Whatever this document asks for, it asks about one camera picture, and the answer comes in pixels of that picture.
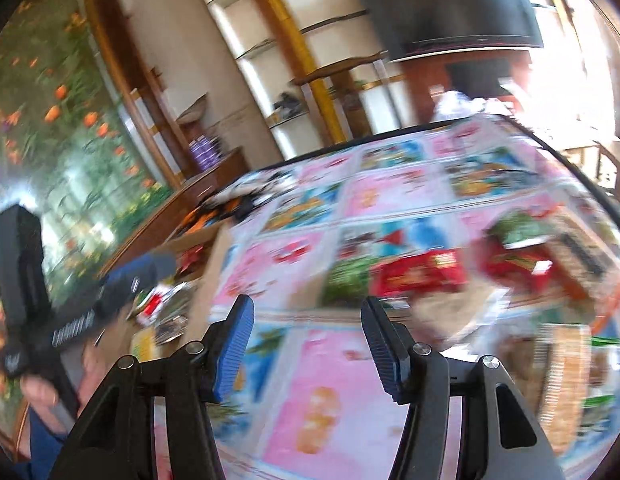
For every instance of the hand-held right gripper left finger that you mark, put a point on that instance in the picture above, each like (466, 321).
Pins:
(230, 355)

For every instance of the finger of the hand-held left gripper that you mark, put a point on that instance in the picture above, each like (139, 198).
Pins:
(140, 275)

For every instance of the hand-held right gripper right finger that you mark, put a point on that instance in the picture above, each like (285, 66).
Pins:
(385, 355)

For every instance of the green pea snack packet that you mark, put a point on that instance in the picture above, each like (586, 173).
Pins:
(350, 280)

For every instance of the person's left forearm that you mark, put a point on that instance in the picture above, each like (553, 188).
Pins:
(45, 440)

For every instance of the person's left hand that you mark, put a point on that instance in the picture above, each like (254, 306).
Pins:
(40, 392)

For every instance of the clear beige snack packet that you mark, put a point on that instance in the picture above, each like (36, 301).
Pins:
(450, 315)

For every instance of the printed fruit tablecloth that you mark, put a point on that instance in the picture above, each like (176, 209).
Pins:
(310, 370)

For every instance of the orange black cloth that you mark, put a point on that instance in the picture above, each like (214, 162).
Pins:
(217, 215)

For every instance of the wooden sideboard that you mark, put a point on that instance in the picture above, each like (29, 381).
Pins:
(200, 185)

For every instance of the black white patterned scarf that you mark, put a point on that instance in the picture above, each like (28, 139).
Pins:
(260, 185)

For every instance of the red green snack packet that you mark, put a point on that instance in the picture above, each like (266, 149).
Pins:
(515, 260)

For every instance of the brown woven item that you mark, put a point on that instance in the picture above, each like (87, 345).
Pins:
(192, 109)

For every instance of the beige cracker packet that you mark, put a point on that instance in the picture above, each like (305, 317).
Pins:
(560, 385)

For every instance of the green white snack packet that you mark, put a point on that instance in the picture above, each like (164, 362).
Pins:
(602, 405)

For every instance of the dark clutter pile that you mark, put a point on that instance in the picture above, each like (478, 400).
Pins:
(290, 101)

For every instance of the wooden chair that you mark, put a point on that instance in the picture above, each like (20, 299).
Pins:
(350, 110)

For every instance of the white plastic bag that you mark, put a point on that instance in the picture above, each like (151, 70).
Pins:
(455, 105)

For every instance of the wooden stool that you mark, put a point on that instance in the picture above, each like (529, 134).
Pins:
(617, 152)

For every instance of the black flat television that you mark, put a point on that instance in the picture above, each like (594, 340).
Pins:
(440, 5)

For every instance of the flower wall mural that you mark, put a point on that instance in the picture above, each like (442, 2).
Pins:
(50, 135)

